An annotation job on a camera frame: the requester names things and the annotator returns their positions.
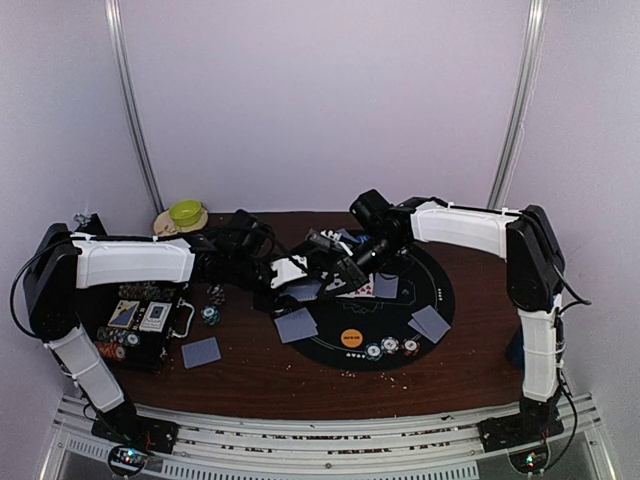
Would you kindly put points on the face down cards mat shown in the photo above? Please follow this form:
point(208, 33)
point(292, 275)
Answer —
point(430, 324)
point(295, 326)
point(346, 236)

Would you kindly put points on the round black poker mat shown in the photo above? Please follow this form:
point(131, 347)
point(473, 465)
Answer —
point(422, 282)

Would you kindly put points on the green chip bottom mat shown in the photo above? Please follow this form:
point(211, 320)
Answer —
point(373, 352)

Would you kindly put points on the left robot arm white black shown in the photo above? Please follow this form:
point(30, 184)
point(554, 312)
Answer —
point(70, 283)

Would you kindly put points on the black poker set case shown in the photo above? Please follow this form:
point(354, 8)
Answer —
point(127, 292)

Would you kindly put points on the boxed card deck white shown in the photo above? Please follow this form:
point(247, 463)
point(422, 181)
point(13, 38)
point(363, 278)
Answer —
point(155, 317)

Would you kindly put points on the blue backed card deck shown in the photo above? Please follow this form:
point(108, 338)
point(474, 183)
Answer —
point(303, 292)

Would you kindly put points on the dark blue mug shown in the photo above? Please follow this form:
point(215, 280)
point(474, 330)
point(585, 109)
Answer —
point(514, 352)

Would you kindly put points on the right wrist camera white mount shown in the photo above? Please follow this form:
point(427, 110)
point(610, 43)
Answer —
point(330, 240)

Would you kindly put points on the right aluminium frame post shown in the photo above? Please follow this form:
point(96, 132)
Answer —
point(522, 95)

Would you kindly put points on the face down cards top mat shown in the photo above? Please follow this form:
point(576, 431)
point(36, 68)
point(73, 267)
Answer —
point(346, 236)

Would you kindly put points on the blue white 10 chip stack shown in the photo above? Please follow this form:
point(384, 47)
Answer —
point(216, 295)

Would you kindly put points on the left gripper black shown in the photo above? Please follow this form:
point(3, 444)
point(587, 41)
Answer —
point(264, 304)

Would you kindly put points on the aluminium frame post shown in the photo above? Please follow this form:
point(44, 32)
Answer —
point(522, 95)
point(132, 114)

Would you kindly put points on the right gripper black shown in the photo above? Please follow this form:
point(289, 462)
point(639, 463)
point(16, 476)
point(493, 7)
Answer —
point(350, 272)

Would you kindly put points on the boxed card deck gold blue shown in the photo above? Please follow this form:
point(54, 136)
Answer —
point(124, 314)

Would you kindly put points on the blue white chip bottom mat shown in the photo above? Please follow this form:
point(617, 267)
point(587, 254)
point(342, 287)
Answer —
point(390, 345)

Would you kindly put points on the left aluminium frame post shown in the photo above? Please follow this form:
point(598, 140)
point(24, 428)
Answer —
point(132, 114)

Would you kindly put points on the green plastic bowl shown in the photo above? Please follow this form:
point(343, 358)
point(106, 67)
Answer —
point(186, 213)

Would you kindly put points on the aluminium front rail frame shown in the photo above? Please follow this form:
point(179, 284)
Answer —
point(439, 446)

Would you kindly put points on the orange chip bottom mat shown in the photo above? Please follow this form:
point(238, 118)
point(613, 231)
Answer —
point(410, 347)

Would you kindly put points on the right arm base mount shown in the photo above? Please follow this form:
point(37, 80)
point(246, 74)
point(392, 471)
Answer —
point(520, 430)

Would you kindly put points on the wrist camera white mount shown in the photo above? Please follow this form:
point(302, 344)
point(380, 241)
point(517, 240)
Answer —
point(330, 240)
point(285, 270)

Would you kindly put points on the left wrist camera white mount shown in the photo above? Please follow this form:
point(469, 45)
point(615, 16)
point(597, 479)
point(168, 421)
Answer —
point(285, 270)

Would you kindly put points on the face up spades card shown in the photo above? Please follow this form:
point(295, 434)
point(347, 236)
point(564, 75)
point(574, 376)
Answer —
point(336, 288)

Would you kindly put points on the green blue 50 chip stack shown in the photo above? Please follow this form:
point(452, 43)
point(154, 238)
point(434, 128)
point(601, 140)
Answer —
point(211, 315)

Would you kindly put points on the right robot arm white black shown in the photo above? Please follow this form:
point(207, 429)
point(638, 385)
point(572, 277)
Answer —
point(524, 239)

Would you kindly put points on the orange big blind button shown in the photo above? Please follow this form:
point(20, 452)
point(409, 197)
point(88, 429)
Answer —
point(351, 338)

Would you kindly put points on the green chip row in case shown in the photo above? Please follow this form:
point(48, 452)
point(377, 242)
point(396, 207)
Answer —
point(118, 336)

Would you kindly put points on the orange chip row in case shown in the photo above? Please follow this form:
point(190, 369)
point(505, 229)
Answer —
point(111, 351)

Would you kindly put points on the face up hearts card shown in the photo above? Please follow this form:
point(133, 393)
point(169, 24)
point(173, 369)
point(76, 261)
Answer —
point(366, 291)

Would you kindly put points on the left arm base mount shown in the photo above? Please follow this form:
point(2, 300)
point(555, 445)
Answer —
point(124, 425)

